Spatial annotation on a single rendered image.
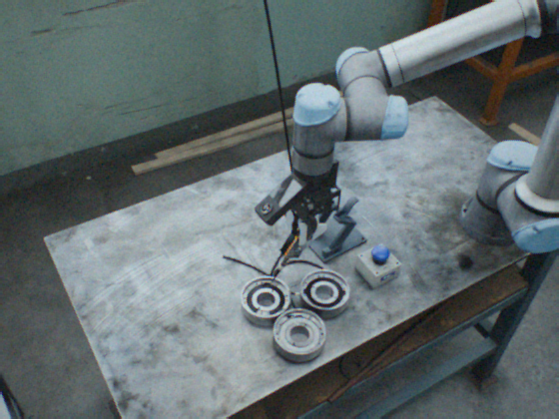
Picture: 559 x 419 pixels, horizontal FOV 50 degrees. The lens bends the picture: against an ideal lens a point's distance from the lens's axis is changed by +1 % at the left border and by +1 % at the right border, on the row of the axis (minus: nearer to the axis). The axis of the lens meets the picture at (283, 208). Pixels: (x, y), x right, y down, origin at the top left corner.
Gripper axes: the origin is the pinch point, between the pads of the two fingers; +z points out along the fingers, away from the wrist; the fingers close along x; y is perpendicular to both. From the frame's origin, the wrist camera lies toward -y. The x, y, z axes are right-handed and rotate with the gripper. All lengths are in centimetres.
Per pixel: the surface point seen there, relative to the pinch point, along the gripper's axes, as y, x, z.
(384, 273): 15.8, -11.5, 9.2
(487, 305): 51, -19, 38
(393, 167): 44.8, 17.2, 13.3
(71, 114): -4, 154, 62
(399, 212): 34.4, 3.3, 13.3
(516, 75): 192, 79, 67
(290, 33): 104, 148, 53
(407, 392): 32, -17, 69
